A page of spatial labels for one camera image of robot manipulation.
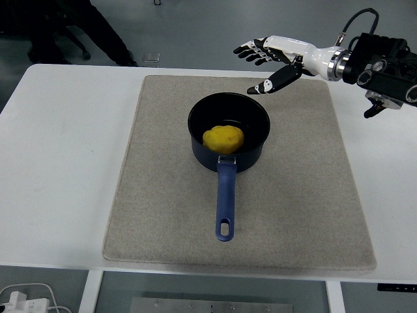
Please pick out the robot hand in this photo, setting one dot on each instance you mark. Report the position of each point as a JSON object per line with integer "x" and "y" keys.
{"x": 303, "y": 52}

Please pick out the yellow potato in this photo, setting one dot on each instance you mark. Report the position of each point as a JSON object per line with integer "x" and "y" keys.
{"x": 223, "y": 138}

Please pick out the metal floor socket plate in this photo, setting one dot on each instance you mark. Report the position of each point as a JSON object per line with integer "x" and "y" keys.
{"x": 151, "y": 57}

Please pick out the small black floor object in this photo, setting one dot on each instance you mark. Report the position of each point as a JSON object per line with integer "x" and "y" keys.
{"x": 158, "y": 1}

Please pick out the beige fabric mat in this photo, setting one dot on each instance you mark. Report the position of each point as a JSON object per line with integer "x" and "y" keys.
{"x": 163, "y": 195}

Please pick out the person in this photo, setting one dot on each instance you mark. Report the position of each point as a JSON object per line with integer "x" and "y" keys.
{"x": 101, "y": 29}

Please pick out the white table leg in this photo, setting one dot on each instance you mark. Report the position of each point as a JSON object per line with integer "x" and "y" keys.
{"x": 89, "y": 293}
{"x": 335, "y": 298}

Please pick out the black table control panel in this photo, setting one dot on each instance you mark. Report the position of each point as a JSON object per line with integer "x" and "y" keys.
{"x": 397, "y": 287}

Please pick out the grey metal plate with screws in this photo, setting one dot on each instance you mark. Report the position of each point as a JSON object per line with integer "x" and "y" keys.
{"x": 211, "y": 306}

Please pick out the white power strip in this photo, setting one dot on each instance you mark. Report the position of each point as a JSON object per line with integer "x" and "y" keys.
{"x": 23, "y": 303}

